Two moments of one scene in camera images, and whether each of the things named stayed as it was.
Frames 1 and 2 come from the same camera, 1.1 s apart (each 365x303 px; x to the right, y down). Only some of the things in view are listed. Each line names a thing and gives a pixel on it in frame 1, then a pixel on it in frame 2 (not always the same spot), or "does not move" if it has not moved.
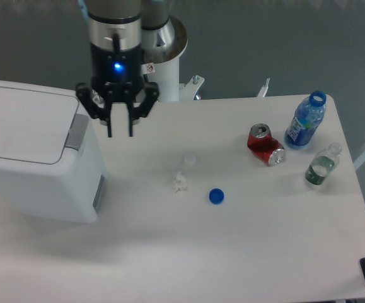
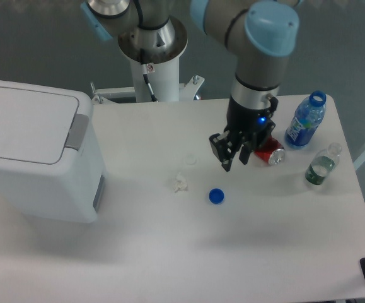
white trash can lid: (25, 125) does not move
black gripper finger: (84, 93) -> (221, 146)
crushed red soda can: (265, 148) does not move
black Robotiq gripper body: (117, 76) -> (253, 126)
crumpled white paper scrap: (180, 184) does not move
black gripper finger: (149, 96) -> (245, 152)
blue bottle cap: (216, 196) does not move
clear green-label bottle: (323, 164) does not move
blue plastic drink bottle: (304, 122) does not move
